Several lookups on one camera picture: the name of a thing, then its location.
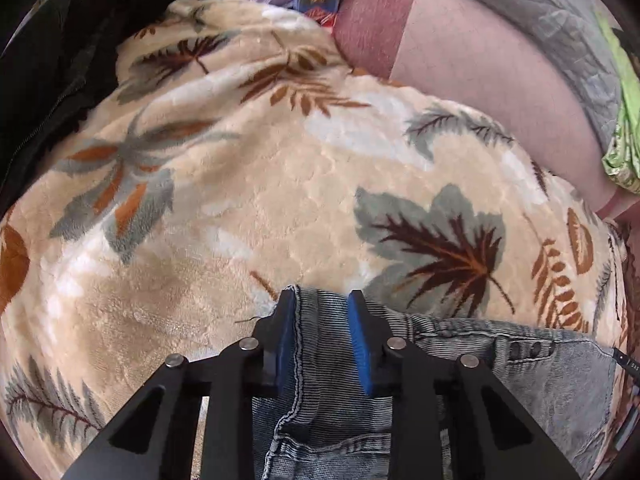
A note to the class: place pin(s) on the black fleece cloth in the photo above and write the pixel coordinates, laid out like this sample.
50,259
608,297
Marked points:
60,60

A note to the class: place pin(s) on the blue denim pants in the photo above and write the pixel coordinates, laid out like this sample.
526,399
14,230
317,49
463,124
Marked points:
325,355

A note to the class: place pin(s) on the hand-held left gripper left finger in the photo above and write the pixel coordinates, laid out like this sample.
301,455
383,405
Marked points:
286,345

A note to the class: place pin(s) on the beige leaf-print blanket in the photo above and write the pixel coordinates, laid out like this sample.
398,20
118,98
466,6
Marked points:
250,185

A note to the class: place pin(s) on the pink sofa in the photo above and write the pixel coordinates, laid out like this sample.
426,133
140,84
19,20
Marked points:
475,60

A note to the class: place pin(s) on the grey quilted pillow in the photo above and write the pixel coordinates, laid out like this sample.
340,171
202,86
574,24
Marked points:
550,10

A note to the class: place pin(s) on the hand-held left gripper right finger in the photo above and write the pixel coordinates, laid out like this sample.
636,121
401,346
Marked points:
361,345

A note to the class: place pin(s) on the green patterned cloth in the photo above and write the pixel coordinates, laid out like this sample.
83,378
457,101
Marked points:
625,150

